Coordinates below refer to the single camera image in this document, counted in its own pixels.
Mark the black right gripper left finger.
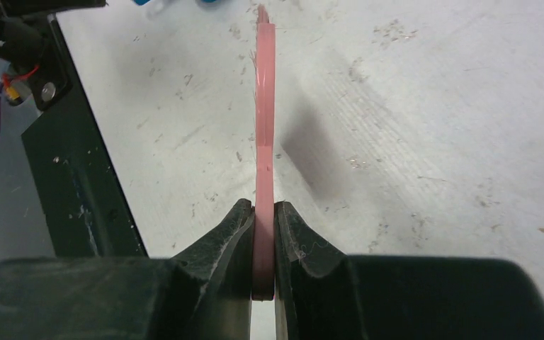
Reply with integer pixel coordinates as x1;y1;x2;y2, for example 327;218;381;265
0;199;254;339

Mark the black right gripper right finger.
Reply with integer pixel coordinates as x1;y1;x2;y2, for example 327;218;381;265
275;202;544;339

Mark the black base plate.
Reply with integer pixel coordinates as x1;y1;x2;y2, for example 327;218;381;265
0;1;147;257

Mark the pink hand brush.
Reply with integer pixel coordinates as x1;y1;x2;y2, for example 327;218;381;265
251;5;276;301

